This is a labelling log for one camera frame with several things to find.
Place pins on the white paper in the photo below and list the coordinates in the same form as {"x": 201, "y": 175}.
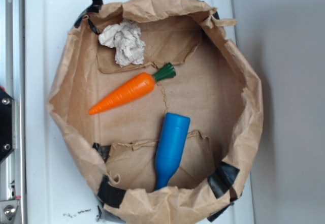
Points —
{"x": 126, "y": 39}

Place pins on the brown paper bag liner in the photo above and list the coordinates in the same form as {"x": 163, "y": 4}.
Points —
{"x": 214, "y": 86}

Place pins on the blue plastic toy bottle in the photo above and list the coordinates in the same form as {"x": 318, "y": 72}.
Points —
{"x": 170, "y": 147}

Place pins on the orange plastic toy carrot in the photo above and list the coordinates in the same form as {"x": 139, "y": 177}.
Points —
{"x": 135, "y": 88}

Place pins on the metal frame rail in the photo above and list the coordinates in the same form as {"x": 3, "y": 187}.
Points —
{"x": 13, "y": 176}

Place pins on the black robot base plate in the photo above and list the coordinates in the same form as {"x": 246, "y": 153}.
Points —
{"x": 6, "y": 125}

